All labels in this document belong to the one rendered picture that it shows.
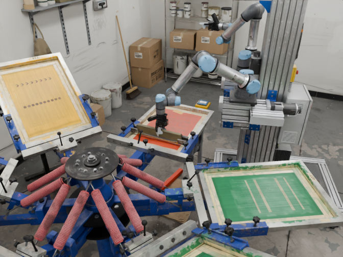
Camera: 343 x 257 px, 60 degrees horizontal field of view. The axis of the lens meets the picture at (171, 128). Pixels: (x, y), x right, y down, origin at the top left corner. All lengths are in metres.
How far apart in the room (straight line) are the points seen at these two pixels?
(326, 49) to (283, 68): 3.11
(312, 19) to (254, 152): 3.13
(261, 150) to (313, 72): 3.04
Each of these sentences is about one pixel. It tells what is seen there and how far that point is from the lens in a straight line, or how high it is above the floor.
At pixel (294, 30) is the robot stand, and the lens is 2.61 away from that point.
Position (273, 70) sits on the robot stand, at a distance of 2.68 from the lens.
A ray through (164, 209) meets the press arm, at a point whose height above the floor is 0.92.
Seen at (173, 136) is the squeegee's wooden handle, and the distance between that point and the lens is 2.41.
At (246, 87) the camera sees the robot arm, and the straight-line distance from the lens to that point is 2.37.
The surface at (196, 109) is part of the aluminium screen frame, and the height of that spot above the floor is 0.98.
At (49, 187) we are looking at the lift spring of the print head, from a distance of 1.81.
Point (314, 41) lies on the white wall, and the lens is 5.72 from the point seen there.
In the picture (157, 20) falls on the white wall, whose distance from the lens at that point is 6.34.
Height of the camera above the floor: 2.35
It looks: 32 degrees down
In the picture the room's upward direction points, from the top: straight up
